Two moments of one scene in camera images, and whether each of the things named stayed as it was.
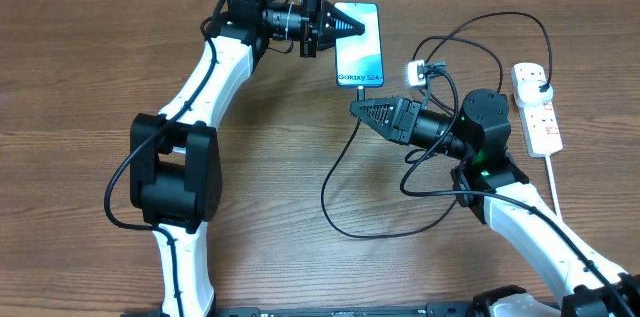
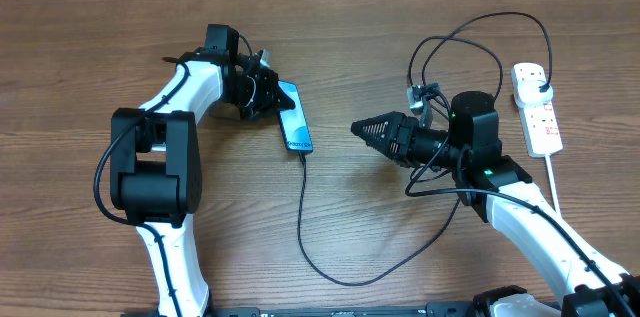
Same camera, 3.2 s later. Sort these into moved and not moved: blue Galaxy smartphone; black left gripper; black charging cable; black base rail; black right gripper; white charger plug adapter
Moved: black charging cable; blue Galaxy smartphone; black left gripper; black right gripper
Not moved: white charger plug adapter; black base rail
